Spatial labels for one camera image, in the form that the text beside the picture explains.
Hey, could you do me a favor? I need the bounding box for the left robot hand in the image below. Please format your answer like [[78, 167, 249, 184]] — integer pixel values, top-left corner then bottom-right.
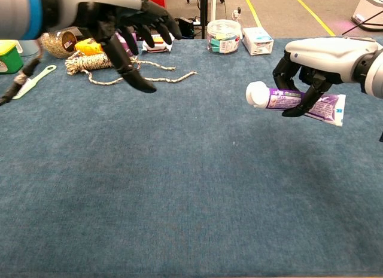
[[44, 0, 183, 94]]

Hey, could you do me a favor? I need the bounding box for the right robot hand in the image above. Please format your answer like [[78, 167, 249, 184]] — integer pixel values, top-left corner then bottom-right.
[[272, 37, 379, 117]]

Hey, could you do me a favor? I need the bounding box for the purple white toothpaste tube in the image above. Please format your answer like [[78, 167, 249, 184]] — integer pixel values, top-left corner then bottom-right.
[[245, 80, 347, 127]]

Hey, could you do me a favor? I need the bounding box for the purple carton box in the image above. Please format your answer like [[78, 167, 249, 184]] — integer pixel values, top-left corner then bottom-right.
[[115, 32, 139, 56]]

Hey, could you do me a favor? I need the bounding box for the yellow tape measure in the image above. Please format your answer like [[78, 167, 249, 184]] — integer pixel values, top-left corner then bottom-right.
[[74, 37, 104, 56]]

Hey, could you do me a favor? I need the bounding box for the grain jar with black lid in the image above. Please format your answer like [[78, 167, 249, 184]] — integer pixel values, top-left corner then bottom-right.
[[41, 29, 78, 59]]

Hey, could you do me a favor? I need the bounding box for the white machine housing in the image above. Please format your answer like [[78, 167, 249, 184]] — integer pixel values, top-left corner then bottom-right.
[[350, 0, 383, 32]]

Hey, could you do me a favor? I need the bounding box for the white blue carton box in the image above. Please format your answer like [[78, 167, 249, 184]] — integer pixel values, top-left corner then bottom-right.
[[241, 27, 275, 56]]

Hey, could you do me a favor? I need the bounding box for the white red snack packet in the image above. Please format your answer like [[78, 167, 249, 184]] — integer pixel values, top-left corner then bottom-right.
[[141, 32, 177, 54]]

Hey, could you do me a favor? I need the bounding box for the white light-blue pitcher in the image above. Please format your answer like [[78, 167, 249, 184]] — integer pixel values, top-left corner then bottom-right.
[[16, 38, 40, 57]]

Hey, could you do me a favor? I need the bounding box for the light green brush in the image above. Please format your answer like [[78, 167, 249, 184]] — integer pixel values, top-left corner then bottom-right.
[[11, 65, 57, 100]]

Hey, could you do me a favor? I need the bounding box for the black adapter box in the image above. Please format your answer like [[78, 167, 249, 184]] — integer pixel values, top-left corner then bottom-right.
[[178, 17, 195, 38]]

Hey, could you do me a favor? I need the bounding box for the green box with yellow lid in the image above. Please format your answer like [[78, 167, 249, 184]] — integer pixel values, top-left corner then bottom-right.
[[0, 39, 24, 75]]

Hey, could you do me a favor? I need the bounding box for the black tripod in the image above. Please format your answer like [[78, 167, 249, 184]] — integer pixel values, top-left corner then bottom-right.
[[200, 0, 209, 39]]

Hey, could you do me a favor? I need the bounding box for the clear jar with white lid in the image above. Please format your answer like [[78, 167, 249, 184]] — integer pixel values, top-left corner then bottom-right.
[[206, 19, 242, 54]]

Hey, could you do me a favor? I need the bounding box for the blue table mat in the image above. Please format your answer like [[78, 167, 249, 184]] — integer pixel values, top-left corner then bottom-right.
[[0, 37, 383, 277]]

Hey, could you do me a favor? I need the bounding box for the braided rope bundle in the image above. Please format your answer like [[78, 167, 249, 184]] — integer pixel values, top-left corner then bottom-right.
[[65, 50, 198, 86]]

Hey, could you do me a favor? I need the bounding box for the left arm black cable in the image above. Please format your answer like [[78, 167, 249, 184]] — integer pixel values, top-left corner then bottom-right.
[[0, 40, 42, 107]]

